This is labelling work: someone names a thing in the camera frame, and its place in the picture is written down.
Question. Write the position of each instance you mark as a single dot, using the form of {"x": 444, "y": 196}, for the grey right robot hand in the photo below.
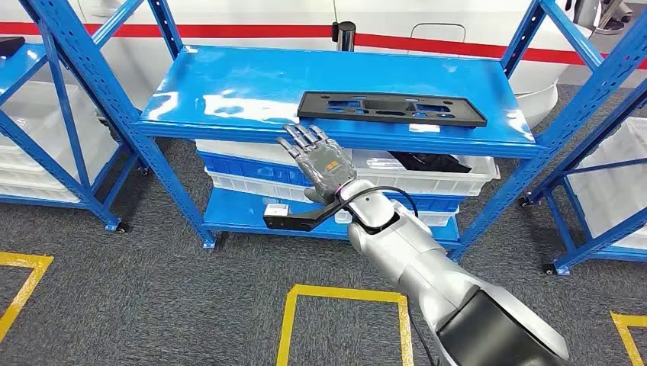
{"x": 323, "y": 164}

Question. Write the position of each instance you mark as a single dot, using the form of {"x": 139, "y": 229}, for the black plastic panel part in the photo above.
{"x": 313, "y": 108}

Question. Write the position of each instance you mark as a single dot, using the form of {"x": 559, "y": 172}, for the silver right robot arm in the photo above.
{"x": 414, "y": 252}

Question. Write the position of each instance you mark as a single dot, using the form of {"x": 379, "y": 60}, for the black part in crate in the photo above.
{"x": 429, "y": 161}

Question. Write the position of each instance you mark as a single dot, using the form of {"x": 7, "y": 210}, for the white shelf label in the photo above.
{"x": 423, "y": 128}

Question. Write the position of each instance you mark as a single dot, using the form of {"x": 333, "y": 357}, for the blue metal shelf rack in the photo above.
{"x": 20, "y": 65}
{"x": 596, "y": 243}
{"x": 242, "y": 86}

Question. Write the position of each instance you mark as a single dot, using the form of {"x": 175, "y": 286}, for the black flat part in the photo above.
{"x": 9, "y": 45}

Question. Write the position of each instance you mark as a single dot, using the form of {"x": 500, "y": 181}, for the blue plastic crate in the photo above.
{"x": 242, "y": 169}
{"x": 434, "y": 202}

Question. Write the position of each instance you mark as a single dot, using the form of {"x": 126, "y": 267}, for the yellow floor tape square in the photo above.
{"x": 343, "y": 293}
{"x": 30, "y": 262}
{"x": 627, "y": 323}

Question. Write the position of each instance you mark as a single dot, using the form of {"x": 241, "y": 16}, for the grey equipment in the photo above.
{"x": 586, "y": 12}

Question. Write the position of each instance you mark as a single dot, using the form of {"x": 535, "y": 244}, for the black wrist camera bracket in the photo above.
{"x": 298, "y": 221}

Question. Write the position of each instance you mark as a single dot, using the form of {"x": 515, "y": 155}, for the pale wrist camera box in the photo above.
{"x": 276, "y": 210}

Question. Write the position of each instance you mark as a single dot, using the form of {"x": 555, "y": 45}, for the black barrier post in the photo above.
{"x": 345, "y": 35}

